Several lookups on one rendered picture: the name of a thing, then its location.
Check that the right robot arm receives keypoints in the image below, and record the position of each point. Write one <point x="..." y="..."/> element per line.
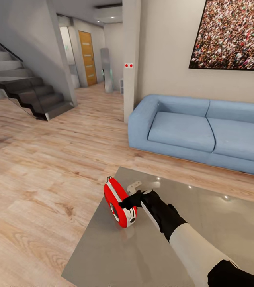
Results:
<point x="206" y="265"/>

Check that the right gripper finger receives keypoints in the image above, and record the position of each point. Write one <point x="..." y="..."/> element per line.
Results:
<point x="121" y="204"/>

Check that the radio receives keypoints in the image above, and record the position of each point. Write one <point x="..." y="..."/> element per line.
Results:
<point x="114" y="193"/>

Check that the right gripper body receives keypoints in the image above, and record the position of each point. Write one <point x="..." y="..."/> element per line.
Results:
<point x="130" y="201"/>

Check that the stairs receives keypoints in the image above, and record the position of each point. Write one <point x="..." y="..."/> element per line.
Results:
<point x="28" y="92"/>

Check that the door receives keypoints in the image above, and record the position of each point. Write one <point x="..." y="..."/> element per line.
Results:
<point x="86" y="46"/>

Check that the coffee table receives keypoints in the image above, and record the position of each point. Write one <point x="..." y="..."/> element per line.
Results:
<point x="108" y="255"/>

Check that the picture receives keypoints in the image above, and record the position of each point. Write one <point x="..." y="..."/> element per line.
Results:
<point x="225" y="38"/>

